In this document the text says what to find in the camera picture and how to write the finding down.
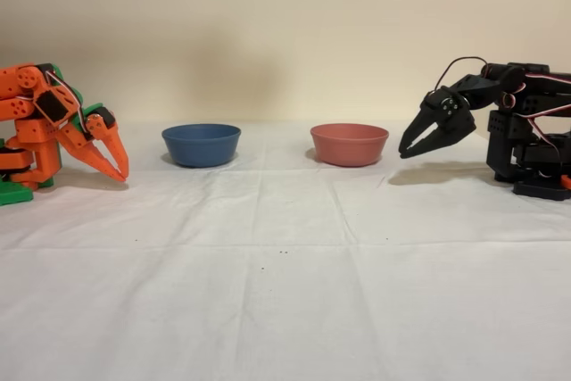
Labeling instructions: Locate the white tablecloth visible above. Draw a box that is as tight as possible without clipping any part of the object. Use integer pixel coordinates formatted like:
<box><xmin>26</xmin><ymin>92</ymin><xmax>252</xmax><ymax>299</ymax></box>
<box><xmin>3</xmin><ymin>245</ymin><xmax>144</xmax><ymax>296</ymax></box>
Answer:
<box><xmin>0</xmin><ymin>120</ymin><xmax>571</xmax><ymax>381</ymax></box>

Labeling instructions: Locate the blue bowl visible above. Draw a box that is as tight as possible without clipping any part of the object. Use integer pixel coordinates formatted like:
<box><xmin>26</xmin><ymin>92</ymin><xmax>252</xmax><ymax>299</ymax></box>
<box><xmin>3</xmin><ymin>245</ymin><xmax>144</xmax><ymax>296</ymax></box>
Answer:
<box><xmin>161</xmin><ymin>123</ymin><xmax>243</xmax><ymax>169</ymax></box>

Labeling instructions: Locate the orange arm servo cable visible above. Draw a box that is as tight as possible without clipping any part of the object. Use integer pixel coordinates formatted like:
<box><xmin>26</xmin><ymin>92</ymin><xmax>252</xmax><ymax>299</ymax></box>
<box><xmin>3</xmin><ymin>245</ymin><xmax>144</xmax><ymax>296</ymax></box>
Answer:
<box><xmin>44</xmin><ymin>66</ymin><xmax>90</xmax><ymax>137</ymax></box>

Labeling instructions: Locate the red bowl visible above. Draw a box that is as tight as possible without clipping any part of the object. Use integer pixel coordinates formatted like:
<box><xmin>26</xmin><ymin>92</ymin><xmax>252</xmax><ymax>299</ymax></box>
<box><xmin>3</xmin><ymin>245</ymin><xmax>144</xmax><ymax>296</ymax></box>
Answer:
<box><xmin>310</xmin><ymin>123</ymin><xmax>390</xmax><ymax>168</ymax></box>

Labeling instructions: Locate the black arm servo cable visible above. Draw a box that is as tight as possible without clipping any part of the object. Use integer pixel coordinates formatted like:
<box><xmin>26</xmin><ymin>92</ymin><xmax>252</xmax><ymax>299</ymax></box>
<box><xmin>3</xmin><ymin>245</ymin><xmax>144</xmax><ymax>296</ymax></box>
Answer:
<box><xmin>434</xmin><ymin>56</ymin><xmax>571</xmax><ymax>177</ymax></box>

